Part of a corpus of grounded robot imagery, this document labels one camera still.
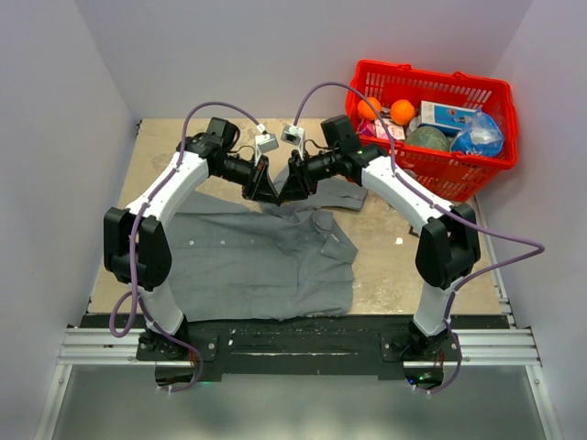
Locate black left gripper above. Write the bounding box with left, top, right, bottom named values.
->
left=214, top=153, right=279, bottom=205

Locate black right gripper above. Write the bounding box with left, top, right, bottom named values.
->
left=278, top=148, right=341, bottom=204

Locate grey button-up shirt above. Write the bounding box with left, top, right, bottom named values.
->
left=166, top=178, right=368, bottom=322

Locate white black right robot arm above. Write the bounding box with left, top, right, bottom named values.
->
left=279, top=115, right=481, bottom=360

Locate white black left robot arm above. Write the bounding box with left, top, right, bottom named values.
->
left=104, top=117, right=278, bottom=360

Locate pink white small box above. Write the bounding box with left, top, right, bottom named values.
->
left=357, top=118, right=405, bottom=141

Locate orange fruit left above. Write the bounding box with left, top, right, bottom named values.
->
left=357, top=96, right=382, bottom=122

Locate orange fruit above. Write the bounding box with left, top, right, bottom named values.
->
left=357, top=96, right=382, bottom=122
left=390, top=99, right=416, bottom=126

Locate orange fruit right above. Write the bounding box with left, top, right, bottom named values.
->
left=390, top=99, right=416, bottom=126

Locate green melon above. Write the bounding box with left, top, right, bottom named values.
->
left=404, top=126, right=450, bottom=152

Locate red plastic shopping basket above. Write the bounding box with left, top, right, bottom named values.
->
left=350, top=60, right=519, bottom=202

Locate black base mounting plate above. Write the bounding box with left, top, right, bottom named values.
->
left=80, top=313, right=511, bottom=384

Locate white blue light bulb box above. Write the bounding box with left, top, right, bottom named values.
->
left=418, top=101, right=476, bottom=137

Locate blue plastic bag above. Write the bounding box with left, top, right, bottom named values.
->
left=450, top=111, right=504, bottom=158

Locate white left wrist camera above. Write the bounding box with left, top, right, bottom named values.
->
left=254, top=133, right=279, bottom=156

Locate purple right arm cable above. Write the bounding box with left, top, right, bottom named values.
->
left=293, top=82, right=546, bottom=396

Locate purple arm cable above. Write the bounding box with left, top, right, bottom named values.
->
left=293, top=82, right=546, bottom=396
left=108, top=101, right=270, bottom=393

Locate black rectangular frame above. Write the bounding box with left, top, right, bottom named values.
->
left=408, top=226, right=420, bottom=237

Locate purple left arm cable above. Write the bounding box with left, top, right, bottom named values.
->
left=108, top=101, right=270, bottom=393

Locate aluminium frame rail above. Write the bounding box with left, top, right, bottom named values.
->
left=33, top=325, right=143, bottom=440

